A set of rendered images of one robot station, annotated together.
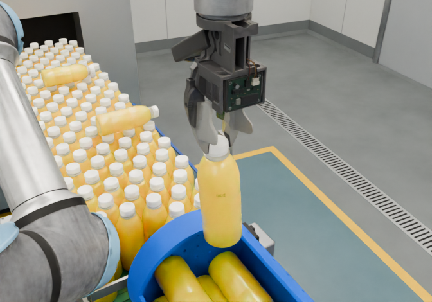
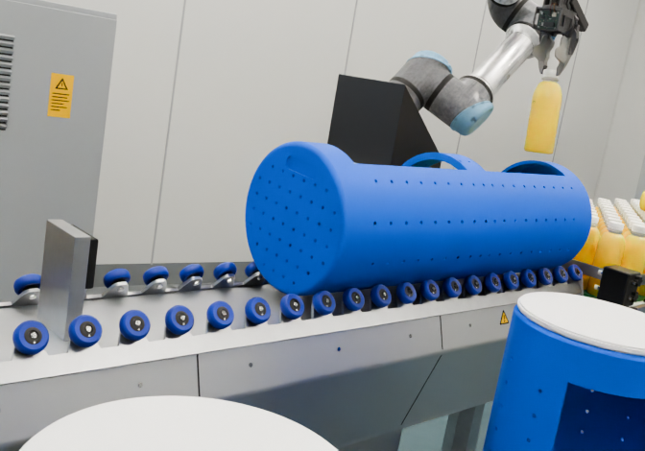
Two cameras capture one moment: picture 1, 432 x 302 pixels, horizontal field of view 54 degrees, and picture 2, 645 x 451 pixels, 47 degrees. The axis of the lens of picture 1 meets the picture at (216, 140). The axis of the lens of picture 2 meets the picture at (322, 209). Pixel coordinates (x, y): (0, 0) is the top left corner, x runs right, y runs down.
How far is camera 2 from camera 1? 1.79 m
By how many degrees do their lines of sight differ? 73
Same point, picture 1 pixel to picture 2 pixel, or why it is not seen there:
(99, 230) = (478, 98)
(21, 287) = (427, 73)
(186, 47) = not seen: hidden behind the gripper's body
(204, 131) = (538, 52)
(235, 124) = (561, 59)
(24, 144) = (491, 60)
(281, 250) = not seen: outside the picture
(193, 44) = not seen: hidden behind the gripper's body
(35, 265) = (439, 74)
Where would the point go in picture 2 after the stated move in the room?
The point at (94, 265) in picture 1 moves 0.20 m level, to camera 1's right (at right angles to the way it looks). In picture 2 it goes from (460, 101) to (491, 106)
